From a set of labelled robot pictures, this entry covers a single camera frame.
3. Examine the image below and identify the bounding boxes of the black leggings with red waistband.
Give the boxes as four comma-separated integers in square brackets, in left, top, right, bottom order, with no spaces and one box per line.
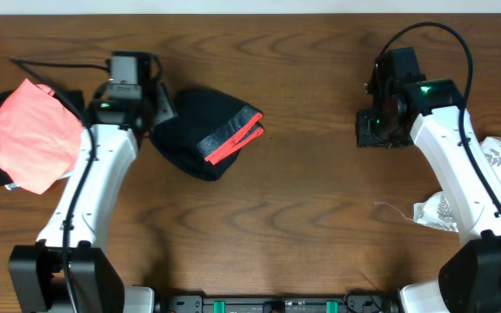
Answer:
[150,88,264,181]

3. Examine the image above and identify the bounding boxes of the white fern print cloth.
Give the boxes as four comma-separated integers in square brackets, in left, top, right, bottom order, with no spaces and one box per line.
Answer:
[374,136,501,234]

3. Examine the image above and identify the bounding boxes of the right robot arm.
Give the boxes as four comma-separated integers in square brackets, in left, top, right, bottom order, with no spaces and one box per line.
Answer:
[356,48,501,312]

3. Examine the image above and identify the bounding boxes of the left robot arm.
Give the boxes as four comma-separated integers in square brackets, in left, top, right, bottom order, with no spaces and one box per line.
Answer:
[8,51,175,313]

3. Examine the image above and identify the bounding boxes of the pink folded cloth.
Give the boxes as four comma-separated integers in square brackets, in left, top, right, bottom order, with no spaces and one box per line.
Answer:
[0,79,84,195]

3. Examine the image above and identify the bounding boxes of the left black cable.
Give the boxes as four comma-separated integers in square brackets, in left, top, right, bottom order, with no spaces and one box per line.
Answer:
[10,57,112,313]

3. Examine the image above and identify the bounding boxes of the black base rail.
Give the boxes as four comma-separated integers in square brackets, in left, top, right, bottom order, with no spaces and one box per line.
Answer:
[124,285,402,313]

